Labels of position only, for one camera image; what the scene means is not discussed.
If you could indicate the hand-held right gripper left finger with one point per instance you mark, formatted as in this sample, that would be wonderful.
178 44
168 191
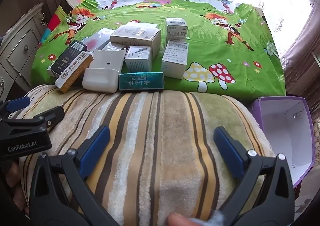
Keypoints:
96 146

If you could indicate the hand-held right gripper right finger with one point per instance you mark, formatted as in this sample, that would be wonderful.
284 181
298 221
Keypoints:
228 151

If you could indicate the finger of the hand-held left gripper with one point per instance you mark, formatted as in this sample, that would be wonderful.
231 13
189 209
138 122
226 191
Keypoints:
17 105
51 115

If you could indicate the orange and white carton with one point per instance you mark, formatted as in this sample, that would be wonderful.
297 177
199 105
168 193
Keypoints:
72 72

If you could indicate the purple cardboard box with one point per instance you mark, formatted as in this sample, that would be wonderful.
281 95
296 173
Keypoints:
282 128

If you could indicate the black carton with barcode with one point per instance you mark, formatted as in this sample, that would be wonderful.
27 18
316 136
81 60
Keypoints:
68 55

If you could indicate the white plastic device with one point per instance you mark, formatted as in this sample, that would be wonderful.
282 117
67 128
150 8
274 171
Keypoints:
102 76

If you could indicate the teal carton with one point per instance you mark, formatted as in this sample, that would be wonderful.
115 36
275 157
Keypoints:
141 81

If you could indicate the pink print carton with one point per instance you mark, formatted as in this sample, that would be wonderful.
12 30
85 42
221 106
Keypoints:
96 40

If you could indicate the small white picture carton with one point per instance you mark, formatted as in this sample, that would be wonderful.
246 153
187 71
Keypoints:
137 62

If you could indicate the large white carton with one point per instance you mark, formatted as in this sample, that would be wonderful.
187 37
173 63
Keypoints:
135 36

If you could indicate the person's right hand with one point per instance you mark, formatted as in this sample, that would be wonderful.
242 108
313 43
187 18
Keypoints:
176 219

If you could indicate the striped fringed blanket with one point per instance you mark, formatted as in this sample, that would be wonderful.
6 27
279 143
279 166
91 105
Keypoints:
155 128

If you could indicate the green cartoon printed cloth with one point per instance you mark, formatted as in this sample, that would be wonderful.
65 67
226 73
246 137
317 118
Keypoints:
212 48

